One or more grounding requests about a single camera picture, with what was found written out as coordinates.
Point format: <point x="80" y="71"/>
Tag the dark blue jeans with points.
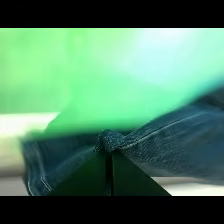
<point x="173" y="146"/>

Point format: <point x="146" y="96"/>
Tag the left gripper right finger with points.
<point x="130" y="180"/>

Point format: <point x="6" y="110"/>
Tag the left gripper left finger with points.
<point x="88" y="178"/>

